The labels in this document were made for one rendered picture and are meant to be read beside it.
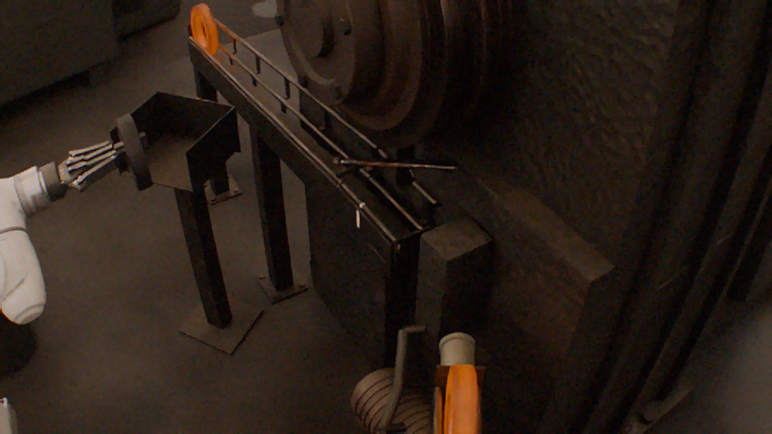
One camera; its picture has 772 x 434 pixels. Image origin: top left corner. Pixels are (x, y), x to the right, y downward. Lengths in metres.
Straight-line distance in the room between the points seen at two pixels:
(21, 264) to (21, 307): 0.08
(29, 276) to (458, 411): 0.78
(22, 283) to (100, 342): 0.95
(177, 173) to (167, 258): 0.72
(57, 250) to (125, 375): 0.70
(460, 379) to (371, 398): 0.33
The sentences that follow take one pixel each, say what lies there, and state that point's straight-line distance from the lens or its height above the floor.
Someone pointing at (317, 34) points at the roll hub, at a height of 1.11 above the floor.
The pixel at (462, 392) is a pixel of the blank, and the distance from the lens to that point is 0.92.
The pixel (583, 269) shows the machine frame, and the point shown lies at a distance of 0.97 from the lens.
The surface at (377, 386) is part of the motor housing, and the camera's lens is 1.23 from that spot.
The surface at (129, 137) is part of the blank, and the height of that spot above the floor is 0.89.
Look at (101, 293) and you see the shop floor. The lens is 2.27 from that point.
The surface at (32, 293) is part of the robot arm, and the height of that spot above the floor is 0.76.
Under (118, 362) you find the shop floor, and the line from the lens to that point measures 2.05.
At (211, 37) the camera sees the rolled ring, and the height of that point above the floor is 0.68.
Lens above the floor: 1.53
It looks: 41 degrees down
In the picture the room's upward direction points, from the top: 1 degrees clockwise
